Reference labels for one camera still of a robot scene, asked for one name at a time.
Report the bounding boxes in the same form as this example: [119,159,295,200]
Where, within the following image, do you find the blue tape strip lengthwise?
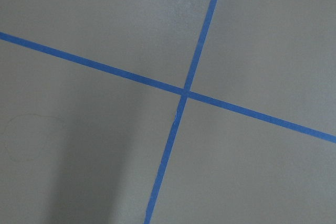
[143,0,218,224]

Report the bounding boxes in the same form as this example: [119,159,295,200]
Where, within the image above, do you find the blue tape strip crosswise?
[1,33,335,143]

